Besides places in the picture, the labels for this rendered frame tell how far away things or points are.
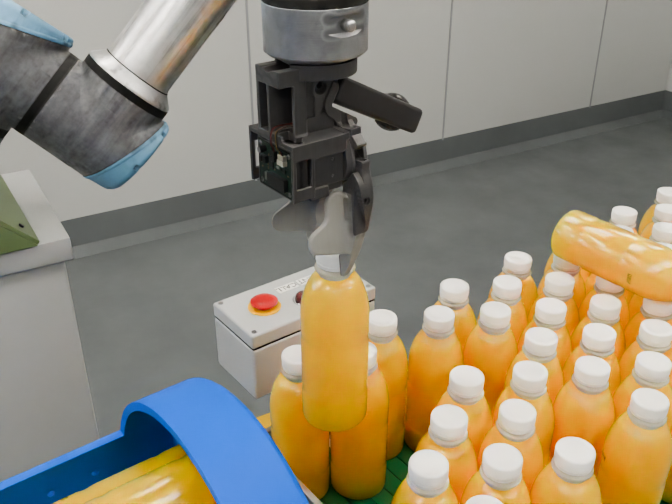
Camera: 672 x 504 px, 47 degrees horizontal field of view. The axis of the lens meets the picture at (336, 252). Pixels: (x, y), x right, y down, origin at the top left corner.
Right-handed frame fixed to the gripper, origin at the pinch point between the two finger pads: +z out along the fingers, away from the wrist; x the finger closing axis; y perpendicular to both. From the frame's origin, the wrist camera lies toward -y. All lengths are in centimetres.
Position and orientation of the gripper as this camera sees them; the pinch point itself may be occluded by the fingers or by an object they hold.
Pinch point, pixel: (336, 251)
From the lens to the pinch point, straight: 76.4
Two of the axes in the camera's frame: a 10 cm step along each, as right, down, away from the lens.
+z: 0.0, 8.8, 4.8
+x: 6.0, 3.8, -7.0
